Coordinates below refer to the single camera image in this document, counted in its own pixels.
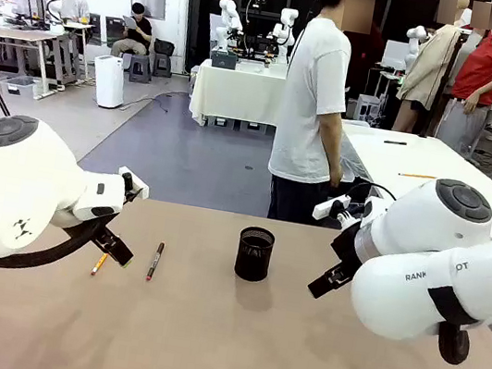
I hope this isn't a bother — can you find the white power strip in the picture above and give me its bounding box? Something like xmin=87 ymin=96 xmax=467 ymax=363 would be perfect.
xmin=311 ymin=190 xmax=352 ymax=226

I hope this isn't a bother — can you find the black cable sleeve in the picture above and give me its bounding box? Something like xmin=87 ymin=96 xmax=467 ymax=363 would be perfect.
xmin=0 ymin=200 xmax=105 ymax=285

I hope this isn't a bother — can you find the grey workshop desk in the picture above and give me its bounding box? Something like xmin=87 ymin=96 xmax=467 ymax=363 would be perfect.
xmin=0 ymin=10 xmax=100 ymax=107

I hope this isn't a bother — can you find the white computer case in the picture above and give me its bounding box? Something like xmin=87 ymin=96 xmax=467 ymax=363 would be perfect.
xmin=352 ymin=92 xmax=386 ymax=125

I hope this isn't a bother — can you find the grey equipment box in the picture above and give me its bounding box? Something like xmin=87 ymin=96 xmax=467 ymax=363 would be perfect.
xmin=209 ymin=47 xmax=240 ymax=72

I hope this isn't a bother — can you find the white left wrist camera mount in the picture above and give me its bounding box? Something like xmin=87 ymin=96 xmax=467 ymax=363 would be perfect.
xmin=113 ymin=165 xmax=154 ymax=202

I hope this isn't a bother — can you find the white folding table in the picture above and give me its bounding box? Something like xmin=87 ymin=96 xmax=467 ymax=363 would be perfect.
xmin=328 ymin=120 xmax=492 ymax=239

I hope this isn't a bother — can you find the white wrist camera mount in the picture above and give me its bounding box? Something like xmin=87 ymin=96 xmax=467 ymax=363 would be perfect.
xmin=333 ymin=191 xmax=390 ymax=236
xmin=113 ymin=165 xmax=154 ymax=202

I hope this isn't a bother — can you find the grey plastic stool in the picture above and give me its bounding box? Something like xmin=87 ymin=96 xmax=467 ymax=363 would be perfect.
xmin=126 ymin=52 xmax=155 ymax=86
xmin=149 ymin=38 xmax=178 ymax=80

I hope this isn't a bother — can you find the clear plastic storage bin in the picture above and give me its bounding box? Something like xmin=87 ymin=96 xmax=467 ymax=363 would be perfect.
xmin=0 ymin=71 xmax=43 ymax=101

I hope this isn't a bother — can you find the white air purifier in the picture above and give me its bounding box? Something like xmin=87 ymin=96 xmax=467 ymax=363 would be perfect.
xmin=86 ymin=52 xmax=132 ymax=112

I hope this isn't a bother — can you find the person's right hand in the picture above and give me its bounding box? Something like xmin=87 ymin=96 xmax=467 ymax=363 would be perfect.
xmin=326 ymin=162 xmax=349 ymax=191

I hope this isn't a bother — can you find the person in red shirt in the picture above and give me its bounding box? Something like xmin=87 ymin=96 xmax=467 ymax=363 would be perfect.
xmin=432 ymin=0 xmax=492 ymax=160

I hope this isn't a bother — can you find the yellow pencil pink eraser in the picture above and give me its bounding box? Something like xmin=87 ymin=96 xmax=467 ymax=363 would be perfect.
xmin=90 ymin=250 xmax=111 ymax=278

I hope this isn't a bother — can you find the seated person in black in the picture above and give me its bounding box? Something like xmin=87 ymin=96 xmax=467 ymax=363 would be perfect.
xmin=109 ymin=0 xmax=159 ymax=64

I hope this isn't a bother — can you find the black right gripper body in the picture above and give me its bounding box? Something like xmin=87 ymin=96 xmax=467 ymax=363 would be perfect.
xmin=326 ymin=217 xmax=366 ymax=277

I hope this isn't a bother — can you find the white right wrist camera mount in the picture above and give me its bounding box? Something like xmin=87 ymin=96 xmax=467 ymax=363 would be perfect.
xmin=333 ymin=191 xmax=390 ymax=236

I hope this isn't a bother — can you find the person in white t-shirt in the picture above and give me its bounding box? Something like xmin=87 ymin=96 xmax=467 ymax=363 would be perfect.
xmin=260 ymin=0 xmax=380 ymax=231

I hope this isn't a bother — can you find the black mesh pen holder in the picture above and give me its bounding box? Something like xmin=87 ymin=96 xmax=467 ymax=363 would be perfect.
xmin=232 ymin=224 xmax=278 ymax=286

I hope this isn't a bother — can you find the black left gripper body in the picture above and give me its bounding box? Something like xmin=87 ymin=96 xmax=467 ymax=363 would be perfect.
xmin=89 ymin=200 xmax=130 ymax=252

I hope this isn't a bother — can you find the black round cable clamp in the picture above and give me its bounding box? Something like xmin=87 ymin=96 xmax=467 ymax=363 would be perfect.
xmin=432 ymin=319 xmax=474 ymax=368

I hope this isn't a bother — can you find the table with white cloth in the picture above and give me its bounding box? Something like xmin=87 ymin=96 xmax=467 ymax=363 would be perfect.
xmin=185 ymin=55 xmax=289 ymax=140

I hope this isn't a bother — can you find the person's right forearm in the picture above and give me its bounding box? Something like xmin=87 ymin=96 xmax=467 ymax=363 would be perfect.
xmin=314 ymin=111 xmax=354 ymax=173

